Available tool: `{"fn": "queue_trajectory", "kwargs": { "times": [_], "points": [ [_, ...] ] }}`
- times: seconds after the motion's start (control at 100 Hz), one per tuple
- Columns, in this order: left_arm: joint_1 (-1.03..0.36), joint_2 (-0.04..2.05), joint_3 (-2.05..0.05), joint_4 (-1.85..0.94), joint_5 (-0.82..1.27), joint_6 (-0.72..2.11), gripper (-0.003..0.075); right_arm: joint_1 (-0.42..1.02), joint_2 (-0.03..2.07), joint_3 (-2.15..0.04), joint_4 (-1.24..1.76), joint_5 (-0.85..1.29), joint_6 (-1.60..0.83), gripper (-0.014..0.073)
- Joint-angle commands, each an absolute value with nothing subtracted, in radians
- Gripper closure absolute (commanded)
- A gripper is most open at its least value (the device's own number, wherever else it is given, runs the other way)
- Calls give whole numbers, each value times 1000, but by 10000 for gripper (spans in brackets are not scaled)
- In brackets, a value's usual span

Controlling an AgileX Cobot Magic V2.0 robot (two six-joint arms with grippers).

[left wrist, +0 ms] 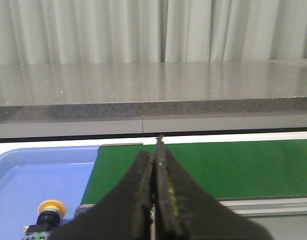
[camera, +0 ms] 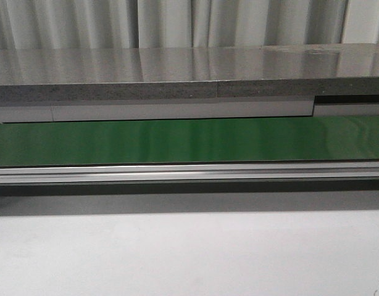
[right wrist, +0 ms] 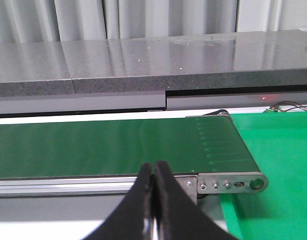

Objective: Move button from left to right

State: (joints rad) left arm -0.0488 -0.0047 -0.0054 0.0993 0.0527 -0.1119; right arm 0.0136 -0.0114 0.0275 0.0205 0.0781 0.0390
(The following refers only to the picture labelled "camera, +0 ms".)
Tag grey stone counter slab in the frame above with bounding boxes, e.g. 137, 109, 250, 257
0, 43, 379, 124

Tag white pleated curtain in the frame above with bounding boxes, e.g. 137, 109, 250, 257
0, 1, 379, 49

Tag aluminium conveyor side rail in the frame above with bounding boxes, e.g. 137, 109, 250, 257
0, 160, 379, 185

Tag green conveyor belt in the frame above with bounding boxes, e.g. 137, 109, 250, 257
0, 116, 379, 167

